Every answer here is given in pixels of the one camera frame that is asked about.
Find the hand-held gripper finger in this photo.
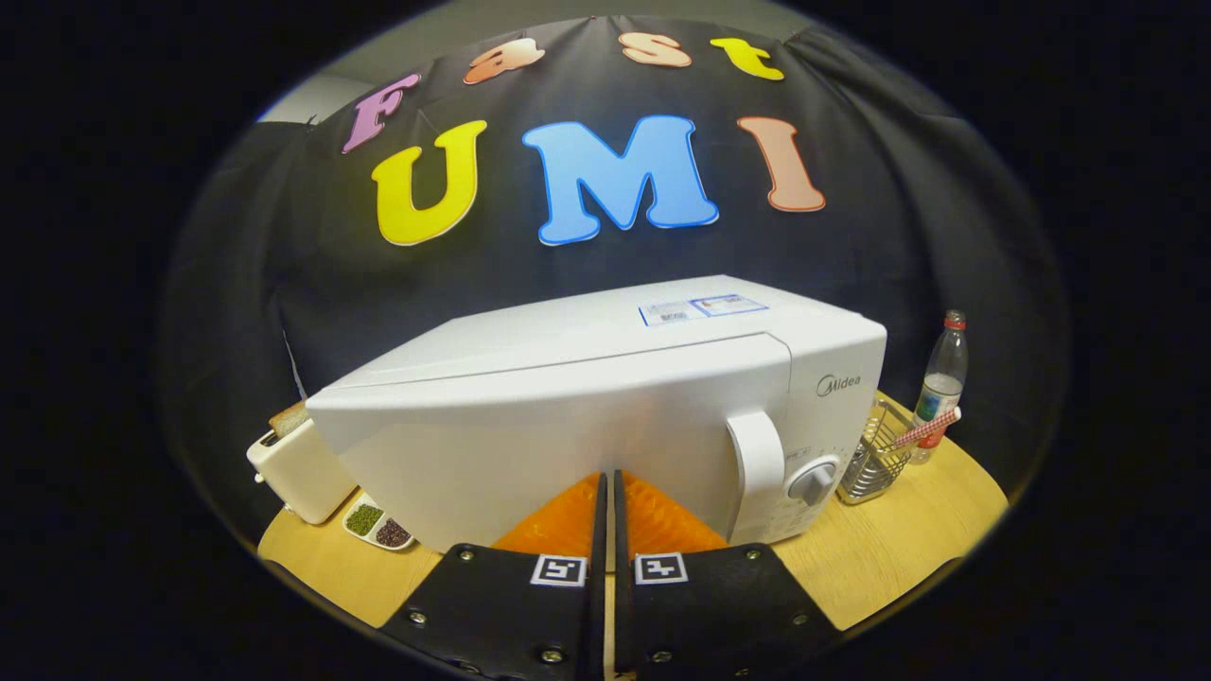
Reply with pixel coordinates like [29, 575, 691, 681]
[613, 469, 843, 681]
[378, 471, 608, 681]

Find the white toaster oven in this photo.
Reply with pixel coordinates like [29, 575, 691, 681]
[305, 274, 888, 554]

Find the white bread toaster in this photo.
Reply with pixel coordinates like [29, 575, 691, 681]
[246, 416, 359, 526]

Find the white divided bean dish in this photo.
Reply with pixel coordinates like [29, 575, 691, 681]
[342, 492, 417, 551]

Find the red white striped straw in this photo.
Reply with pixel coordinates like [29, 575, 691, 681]
[889, 407, 963, 448]

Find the clear plastic water bottle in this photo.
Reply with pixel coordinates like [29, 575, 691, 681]
[910, 309, 970, 464]

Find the wire mesh basket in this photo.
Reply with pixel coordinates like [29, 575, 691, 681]
[836, 397, 917, 506]

